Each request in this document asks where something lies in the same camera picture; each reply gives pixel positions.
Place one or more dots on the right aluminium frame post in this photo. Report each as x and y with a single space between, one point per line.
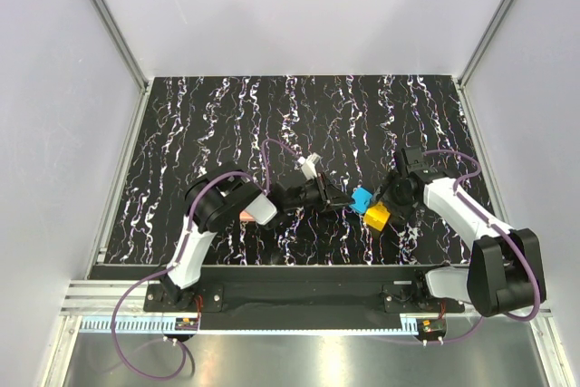
492 28

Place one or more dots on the pink plug adapter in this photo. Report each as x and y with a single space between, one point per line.
246 217

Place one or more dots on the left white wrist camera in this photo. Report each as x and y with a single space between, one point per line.
308 165

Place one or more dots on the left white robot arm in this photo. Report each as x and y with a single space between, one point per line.
218 198

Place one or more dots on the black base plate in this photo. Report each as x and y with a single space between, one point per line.
274 299

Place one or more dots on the left aluminium frame post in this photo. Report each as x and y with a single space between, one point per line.
117 38

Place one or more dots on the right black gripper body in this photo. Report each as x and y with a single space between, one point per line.
393 193

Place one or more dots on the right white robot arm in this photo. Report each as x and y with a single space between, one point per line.
505 273

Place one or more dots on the aluminium frame post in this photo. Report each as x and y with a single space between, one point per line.
117 38
492 28

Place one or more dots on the yellow socket cube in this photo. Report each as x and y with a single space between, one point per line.
377 216

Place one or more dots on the slotted cable duct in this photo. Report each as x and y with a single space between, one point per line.
135 325

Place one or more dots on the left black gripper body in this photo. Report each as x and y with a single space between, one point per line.
314 192

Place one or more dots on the blue folding extension socket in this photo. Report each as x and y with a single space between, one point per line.
362 199

